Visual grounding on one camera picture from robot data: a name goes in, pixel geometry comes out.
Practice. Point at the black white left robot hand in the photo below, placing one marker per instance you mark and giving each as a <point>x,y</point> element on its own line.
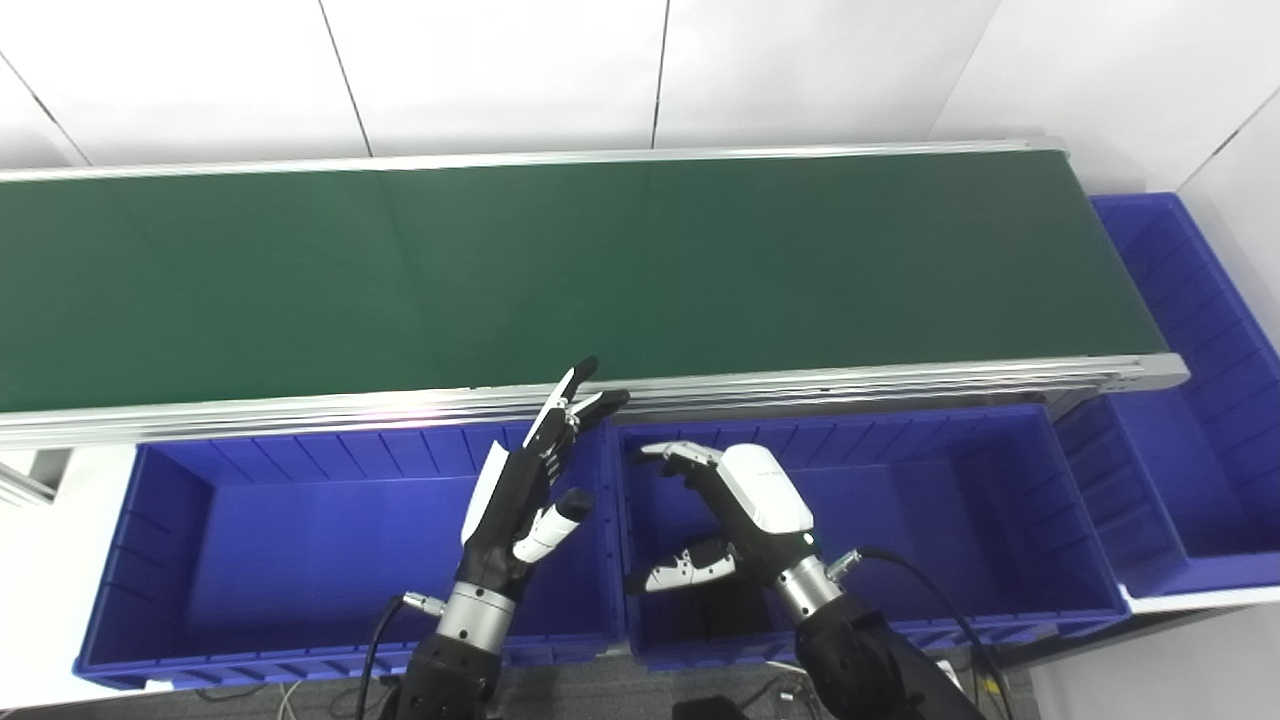
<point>500,520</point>

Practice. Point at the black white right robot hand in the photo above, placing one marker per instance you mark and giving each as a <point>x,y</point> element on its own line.
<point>760,510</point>

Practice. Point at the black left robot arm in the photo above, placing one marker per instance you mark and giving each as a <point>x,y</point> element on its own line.
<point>450,660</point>

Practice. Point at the green conveyor belt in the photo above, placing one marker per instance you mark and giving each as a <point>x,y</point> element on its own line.
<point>600,270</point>
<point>850,385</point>

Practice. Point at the blue plastic bin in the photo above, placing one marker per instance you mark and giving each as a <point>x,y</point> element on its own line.
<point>300,560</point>
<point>950,530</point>
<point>1200,480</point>

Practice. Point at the aluminium conveyor leg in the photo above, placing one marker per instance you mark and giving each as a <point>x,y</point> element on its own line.
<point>30,478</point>

